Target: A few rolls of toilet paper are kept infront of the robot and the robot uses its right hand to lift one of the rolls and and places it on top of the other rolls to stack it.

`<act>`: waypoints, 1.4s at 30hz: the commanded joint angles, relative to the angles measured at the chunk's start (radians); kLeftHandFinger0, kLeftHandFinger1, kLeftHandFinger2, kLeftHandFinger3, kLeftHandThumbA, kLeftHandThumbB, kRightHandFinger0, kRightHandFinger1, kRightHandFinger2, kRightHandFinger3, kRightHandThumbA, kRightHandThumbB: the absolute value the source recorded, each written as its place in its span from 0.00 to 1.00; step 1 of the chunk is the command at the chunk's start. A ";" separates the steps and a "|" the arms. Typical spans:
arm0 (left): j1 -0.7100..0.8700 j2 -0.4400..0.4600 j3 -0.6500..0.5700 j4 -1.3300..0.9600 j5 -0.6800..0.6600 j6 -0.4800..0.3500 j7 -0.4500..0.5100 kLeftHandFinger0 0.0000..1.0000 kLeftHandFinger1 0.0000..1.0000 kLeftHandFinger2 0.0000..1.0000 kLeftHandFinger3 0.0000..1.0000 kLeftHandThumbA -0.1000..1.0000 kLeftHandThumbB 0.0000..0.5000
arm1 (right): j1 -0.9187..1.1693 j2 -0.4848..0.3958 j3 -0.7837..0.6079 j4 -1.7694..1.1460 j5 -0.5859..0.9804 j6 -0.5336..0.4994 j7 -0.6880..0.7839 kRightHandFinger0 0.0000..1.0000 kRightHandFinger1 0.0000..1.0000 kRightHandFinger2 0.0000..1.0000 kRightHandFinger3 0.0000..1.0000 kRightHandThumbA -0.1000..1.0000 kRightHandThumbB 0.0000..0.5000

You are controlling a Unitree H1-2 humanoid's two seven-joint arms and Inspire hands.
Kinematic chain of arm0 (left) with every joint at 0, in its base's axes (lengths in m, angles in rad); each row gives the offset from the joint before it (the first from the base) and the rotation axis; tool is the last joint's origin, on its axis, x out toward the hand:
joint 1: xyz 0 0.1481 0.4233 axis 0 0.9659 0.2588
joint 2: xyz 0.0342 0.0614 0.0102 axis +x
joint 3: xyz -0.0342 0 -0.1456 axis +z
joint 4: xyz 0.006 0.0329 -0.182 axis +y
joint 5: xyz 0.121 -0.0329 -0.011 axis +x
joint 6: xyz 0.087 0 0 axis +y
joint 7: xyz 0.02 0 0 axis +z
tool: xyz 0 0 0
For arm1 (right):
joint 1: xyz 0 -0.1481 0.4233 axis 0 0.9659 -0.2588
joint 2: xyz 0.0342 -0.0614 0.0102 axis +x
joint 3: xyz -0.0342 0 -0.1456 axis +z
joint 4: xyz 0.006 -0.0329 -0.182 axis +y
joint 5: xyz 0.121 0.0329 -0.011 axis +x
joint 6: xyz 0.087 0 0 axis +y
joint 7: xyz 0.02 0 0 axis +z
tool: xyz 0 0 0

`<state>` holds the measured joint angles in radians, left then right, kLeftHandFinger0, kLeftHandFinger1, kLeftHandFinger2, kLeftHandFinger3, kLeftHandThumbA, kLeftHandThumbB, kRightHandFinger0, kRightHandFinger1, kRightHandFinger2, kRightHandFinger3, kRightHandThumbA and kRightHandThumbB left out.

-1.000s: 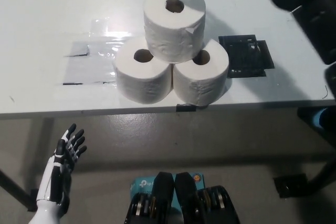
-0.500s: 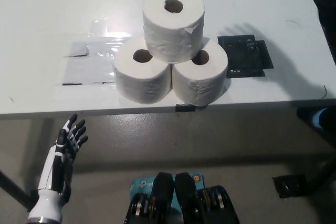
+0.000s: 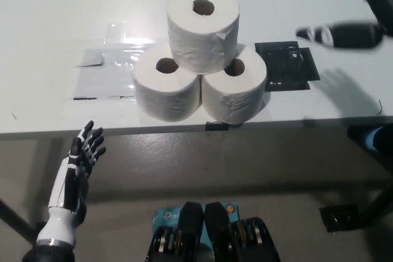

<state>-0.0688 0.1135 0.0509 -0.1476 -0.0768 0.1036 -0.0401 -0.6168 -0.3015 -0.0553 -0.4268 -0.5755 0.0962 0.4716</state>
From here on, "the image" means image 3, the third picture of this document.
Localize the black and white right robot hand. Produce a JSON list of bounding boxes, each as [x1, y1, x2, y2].
[[295, 20, 385, 50]]

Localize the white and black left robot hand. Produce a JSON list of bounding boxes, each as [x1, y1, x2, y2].
[[47, 120, 107, 226]]

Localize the toilet paper roll with flap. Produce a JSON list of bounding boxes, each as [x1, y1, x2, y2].
[[166, 0, 240, 75]]

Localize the white toilet paper roll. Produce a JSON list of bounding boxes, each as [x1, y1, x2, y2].
[[201, 44, 267, 125], [131, 44, 202, 123]]

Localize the black robot body blocks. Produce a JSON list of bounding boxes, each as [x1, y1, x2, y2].
[[144, 201, 280, 262]]

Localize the black table leg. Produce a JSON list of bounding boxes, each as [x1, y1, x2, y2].
[[359, 179, 393, 229], [0, 199, 39, 244]]

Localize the black square plate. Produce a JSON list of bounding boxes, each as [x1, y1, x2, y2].
[[254, 40, 321, 93]]

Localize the teal tp-link box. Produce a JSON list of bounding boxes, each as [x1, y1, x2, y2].
[[152, 202, 239, 247]]

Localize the clear plastic sheet with grey tape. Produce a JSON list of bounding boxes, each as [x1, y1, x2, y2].
[[72, 21, 171, 101]]

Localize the black tape strip on table edge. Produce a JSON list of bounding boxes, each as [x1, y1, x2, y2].
[[204, 121, 230, 131]]

